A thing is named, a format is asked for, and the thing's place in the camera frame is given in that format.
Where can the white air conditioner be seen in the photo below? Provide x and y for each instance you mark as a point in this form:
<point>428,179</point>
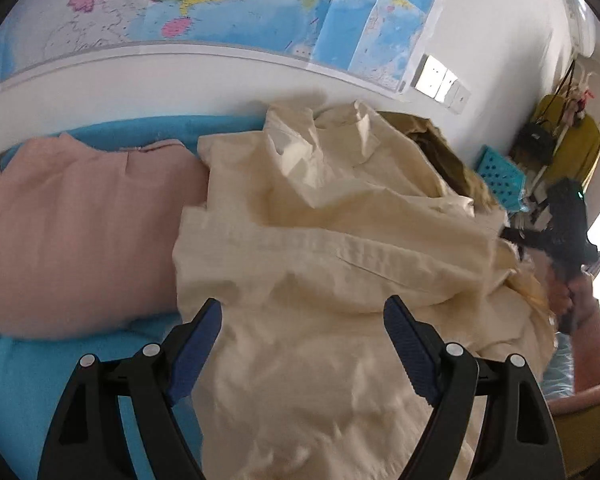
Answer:
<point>580,20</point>

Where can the yellow chair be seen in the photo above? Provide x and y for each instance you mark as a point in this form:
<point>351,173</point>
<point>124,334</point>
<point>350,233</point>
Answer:
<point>580,150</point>

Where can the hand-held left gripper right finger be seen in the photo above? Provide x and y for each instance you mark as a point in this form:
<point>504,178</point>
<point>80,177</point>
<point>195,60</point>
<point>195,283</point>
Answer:
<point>410,350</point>

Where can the cream shirt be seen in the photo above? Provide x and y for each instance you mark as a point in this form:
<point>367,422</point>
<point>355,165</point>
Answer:
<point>330,260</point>

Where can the white wall socket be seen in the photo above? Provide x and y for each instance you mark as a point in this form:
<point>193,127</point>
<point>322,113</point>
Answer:
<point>449,87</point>

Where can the white wall switches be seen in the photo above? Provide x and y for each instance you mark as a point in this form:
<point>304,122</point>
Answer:
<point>430,76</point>

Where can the turquoise plastic basket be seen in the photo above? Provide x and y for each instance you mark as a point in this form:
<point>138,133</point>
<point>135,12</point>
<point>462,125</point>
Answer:
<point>500,177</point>

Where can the blue bed sheet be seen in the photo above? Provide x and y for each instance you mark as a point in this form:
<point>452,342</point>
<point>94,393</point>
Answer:
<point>10,385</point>

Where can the floral fabric ornament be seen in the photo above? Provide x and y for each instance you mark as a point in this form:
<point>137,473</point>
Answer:
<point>579,102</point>

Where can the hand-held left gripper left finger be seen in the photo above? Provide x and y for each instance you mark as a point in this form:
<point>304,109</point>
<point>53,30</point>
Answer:
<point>195,350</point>

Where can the person's right forearm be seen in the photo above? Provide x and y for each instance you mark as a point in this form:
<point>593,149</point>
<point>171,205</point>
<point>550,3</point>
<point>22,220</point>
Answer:
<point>597,355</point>

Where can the white wall switch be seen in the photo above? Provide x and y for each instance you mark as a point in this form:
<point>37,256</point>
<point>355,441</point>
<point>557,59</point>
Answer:
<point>461,99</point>

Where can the khaki cloth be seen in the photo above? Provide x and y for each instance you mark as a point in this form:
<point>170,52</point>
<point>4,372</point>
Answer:
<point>440,155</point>

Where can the person's right hand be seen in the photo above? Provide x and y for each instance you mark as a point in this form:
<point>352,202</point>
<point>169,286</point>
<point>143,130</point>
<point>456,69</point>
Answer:
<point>582,300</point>

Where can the colourful wall map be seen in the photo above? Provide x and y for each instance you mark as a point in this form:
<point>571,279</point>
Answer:
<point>230,0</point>

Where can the pink garment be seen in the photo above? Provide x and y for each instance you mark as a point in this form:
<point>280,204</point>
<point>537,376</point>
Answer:
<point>80,240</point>

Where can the mustard yellow cloth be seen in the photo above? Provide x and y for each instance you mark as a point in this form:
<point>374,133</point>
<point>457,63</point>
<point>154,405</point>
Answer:
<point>587,440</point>

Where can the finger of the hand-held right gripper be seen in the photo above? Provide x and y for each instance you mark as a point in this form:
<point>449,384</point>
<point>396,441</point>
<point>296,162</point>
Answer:
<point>520,237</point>

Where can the black handbag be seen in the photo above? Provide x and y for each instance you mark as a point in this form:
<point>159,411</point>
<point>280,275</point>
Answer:
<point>534,142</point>

